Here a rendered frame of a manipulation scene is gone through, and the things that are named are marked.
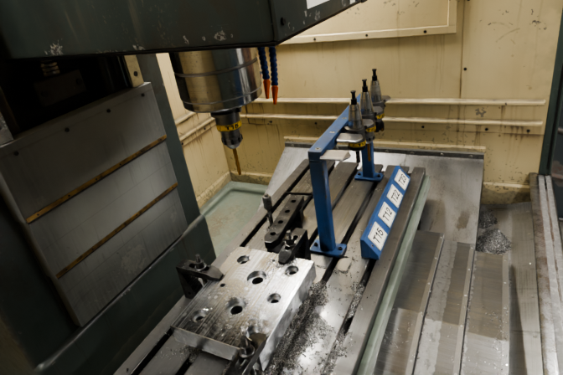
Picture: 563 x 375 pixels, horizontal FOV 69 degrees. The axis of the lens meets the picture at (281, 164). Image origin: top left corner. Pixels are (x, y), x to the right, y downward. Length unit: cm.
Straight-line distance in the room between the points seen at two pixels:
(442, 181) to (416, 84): 40
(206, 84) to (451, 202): 119
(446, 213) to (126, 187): 113
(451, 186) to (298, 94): 77
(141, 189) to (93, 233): 19
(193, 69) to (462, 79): 119
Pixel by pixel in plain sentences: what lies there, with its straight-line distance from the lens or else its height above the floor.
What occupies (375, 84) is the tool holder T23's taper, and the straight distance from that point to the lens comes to 135.
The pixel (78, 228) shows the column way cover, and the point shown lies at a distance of 116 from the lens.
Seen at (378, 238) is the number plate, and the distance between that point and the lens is 121.
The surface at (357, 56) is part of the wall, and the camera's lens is 176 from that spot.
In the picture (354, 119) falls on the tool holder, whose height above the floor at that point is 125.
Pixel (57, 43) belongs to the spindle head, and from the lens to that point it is 89.
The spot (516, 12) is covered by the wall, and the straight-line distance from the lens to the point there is 166.
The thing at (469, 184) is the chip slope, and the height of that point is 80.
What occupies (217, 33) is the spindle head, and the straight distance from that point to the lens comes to 63.
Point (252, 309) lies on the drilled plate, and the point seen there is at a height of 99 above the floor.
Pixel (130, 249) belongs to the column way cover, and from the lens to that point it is 129.
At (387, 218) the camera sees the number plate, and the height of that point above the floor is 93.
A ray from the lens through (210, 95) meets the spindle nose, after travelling 74.
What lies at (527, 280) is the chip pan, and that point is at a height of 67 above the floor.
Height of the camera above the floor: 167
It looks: 26 degrees down
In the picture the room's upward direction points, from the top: 9 degrees counter-clockwise
